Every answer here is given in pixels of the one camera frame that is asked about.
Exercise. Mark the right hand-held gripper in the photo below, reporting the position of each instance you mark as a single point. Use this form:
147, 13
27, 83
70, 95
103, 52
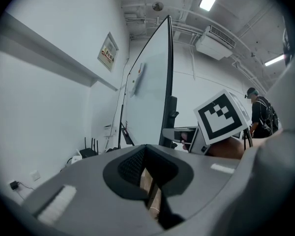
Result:
218, 117

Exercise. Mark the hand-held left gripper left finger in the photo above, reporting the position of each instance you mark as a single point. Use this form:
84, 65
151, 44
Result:
88, 193

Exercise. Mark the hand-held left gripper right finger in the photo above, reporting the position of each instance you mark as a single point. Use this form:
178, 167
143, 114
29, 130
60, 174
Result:
199, 185

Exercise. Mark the black framed whiteboard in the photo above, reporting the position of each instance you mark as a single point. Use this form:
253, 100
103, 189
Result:
152, 82

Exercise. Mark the person's right forearm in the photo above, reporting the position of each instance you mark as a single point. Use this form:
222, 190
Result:
223, 149

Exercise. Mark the person's right hand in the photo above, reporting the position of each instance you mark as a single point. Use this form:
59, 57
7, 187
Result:
185, 137

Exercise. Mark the white network box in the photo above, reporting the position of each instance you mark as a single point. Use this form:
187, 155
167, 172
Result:
76, 157

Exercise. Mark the black router with antennas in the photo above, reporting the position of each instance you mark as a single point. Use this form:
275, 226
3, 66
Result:
88, 152

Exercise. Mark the black plug adapter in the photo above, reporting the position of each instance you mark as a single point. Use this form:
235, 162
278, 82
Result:
14, 185

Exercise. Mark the person's light shirt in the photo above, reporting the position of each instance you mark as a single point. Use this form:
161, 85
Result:
273, 168

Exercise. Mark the white ceiling air conditioner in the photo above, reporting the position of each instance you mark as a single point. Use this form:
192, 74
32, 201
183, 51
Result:
215, 43

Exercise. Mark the bundle of white ceiling pipes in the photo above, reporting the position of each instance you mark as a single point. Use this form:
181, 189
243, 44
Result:
137, 20

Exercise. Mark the round ceiling smoke detector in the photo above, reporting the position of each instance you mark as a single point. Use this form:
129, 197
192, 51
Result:
158, 6

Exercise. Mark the white wall socket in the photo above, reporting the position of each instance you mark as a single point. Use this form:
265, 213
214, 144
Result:
35, 176

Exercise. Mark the grey wall electrical panel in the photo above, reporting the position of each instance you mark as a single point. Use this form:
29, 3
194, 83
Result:
108, 50

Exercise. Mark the white wall ledge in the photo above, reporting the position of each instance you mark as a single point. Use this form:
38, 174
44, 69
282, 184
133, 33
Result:
39, 50

